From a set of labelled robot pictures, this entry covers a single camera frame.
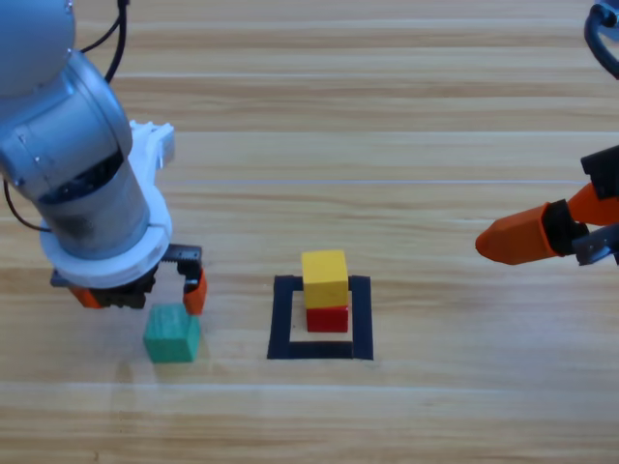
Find thin dark wire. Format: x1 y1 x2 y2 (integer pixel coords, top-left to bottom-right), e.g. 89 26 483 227
3 181 47 233

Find yellow wooden block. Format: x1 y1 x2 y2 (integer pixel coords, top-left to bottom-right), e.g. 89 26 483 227
301 249 350 309

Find black camera cable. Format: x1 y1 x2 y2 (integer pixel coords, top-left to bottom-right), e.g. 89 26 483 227
76 0 133 84

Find black tape square outline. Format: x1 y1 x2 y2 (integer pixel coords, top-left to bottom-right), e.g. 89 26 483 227
266 274 375 363

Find green wooden block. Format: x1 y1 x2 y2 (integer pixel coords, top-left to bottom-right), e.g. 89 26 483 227
142 304 202 363

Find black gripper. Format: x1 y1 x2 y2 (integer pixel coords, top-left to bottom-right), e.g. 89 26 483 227
474 143 619 268
49 244 209 317

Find red wooden block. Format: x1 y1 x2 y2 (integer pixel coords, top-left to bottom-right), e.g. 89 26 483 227
306 304 350 334

